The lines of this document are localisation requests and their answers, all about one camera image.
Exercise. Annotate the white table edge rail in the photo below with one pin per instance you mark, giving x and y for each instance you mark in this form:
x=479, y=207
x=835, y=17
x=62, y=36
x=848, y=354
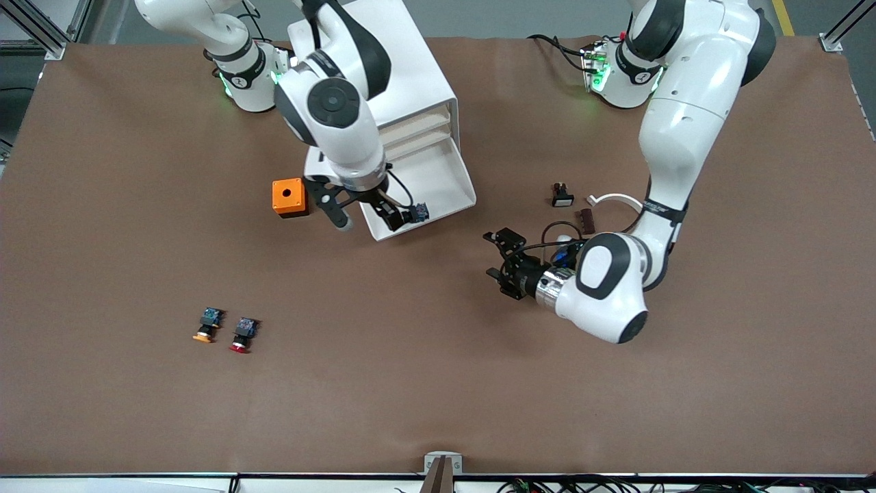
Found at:
x=137, y=485

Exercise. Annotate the black white-faced push button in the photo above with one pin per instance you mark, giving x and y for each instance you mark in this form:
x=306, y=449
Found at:
x=562, y=197

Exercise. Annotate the orange button enclosure box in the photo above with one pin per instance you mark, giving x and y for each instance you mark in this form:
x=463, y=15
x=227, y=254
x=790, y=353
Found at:
x=287, y=197

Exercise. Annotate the white plastic drawer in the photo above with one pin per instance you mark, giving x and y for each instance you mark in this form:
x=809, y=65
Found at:
x=417, y=123
x=424, y=142
x=438, y=178

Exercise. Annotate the red push button module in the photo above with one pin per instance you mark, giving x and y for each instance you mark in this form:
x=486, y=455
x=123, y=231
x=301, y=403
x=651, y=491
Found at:
x=243, y=334

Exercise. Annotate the orange push button module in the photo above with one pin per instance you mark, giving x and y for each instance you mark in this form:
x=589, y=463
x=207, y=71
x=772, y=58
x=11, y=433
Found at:
x=207, y=324

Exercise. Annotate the green push button module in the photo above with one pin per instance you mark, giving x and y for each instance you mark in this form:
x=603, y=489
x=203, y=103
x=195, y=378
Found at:
x=419, y=212

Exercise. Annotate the brown ribbed block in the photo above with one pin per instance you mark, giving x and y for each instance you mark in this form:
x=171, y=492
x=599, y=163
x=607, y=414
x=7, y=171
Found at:
x=588, y=220

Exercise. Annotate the white curved pipe clamp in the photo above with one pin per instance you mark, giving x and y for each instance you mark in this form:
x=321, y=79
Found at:
x=616, y=198

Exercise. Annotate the brown grey camera strut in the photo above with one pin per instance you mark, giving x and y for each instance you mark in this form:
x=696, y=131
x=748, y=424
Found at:
x=441, y=479

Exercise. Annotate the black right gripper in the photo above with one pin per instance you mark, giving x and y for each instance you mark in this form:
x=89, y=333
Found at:
x=380, y=201

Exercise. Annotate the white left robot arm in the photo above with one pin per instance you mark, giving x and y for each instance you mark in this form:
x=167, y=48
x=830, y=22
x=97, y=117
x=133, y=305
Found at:
x=684, y=123

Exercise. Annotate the white drawer cabinet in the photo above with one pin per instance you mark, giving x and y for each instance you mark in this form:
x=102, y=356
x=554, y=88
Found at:
x=417, y=68

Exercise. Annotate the grey metal table bracket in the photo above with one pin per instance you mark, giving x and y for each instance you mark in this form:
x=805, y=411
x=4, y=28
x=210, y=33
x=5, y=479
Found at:
x=431, y=457

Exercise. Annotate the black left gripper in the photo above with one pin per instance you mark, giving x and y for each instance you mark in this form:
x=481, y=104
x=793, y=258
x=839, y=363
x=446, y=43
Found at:
x=525, y=280

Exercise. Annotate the aluminium frame post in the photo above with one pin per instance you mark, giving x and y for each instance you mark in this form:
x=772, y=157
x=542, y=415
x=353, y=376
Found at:
x=41, y=31
x=831, y=42

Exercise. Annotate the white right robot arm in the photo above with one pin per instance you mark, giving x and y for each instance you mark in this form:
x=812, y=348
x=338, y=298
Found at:
x=335, y=103

